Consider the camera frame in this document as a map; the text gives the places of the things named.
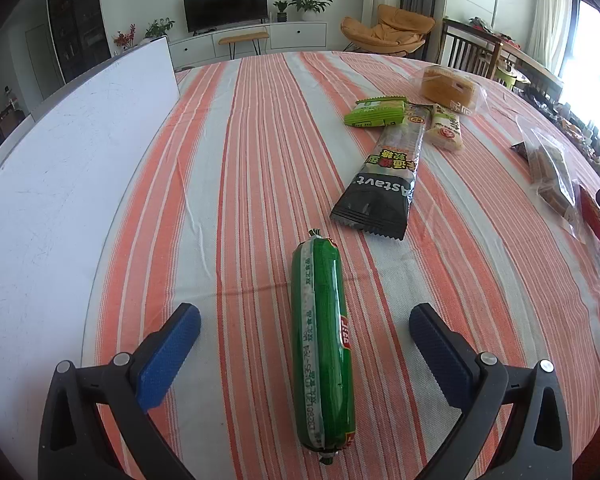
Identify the white tv cabinet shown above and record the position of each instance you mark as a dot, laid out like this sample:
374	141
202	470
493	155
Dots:
289	36

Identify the green sausage stick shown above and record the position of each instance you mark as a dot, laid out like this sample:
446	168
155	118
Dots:
324	407

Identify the green cracker packet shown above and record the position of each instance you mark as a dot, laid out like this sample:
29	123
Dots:
377	112

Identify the bag of brown biscuits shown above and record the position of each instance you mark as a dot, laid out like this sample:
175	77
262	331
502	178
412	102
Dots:
550	174

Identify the white board box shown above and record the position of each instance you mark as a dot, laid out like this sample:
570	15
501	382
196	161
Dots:
63	174

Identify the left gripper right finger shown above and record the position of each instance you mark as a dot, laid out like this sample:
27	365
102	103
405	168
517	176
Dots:
536	441

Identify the white rice cracker packet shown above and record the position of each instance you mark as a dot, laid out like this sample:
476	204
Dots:
444	130

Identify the green plant white pot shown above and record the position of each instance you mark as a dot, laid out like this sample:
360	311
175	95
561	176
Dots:
157	29

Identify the black television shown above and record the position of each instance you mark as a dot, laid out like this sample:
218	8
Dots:
207	14

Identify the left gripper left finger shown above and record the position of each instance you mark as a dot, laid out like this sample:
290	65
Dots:
73	439

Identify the orange lounge chair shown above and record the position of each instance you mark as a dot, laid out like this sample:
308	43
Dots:
398	32

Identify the dark glass cabinet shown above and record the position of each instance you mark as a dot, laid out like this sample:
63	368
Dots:
78	34

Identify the red flower vase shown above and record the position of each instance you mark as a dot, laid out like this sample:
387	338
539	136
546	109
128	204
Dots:
125	40

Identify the long black candy packet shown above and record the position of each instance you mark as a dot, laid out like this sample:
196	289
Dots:
379	197

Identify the striped orange tablecloth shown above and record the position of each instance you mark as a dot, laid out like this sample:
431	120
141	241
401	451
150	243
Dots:
252	157

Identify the small potted plant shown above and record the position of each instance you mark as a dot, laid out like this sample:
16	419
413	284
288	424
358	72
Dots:
281	7

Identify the dark wooden dining chair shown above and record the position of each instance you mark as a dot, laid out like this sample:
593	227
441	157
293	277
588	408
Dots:
463	47

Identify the wooden dining table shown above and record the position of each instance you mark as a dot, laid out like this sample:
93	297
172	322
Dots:
540	77

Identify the bagged yellow sponge cake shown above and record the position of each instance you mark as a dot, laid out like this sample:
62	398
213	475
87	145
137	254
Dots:
452	89

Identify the large green potted plant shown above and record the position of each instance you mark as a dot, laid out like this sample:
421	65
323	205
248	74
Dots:
309	10

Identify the red snack packet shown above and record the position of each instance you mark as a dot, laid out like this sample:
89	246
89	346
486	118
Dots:
589	209

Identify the small wooden bench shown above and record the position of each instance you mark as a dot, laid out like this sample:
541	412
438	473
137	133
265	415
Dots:
256	39

